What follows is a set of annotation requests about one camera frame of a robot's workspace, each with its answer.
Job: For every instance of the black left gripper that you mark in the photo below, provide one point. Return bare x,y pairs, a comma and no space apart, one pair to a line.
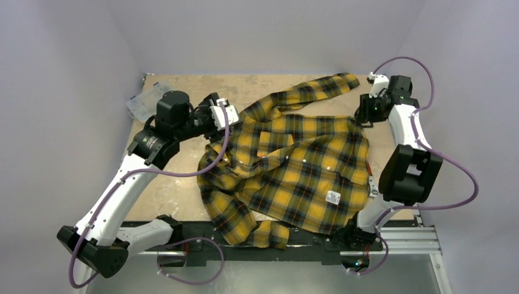
213,134

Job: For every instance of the aluminium rail frame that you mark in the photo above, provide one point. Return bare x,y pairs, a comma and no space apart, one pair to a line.
268,169

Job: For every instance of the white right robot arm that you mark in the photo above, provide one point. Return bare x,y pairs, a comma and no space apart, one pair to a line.
411,170

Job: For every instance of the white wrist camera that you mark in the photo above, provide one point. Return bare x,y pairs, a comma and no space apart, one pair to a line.
223,113
378,82

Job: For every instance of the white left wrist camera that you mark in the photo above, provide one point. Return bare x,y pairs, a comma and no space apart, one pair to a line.
223,113

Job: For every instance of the clear plastic organizer box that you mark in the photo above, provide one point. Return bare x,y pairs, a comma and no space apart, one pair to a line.
144,105

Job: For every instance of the yellow plaid flannel shirt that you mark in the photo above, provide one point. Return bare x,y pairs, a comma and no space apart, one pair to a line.
308,171

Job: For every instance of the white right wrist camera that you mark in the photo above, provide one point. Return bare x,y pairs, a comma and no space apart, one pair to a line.
378,82

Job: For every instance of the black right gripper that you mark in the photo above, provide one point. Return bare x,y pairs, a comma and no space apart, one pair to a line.
365,112

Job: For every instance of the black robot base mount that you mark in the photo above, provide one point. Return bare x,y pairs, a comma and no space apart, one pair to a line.
270,241

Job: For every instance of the black rectangular frame stand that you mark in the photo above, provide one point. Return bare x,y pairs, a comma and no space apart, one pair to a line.
362,122

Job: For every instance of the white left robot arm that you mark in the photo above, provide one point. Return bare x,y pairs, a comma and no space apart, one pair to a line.
98,240

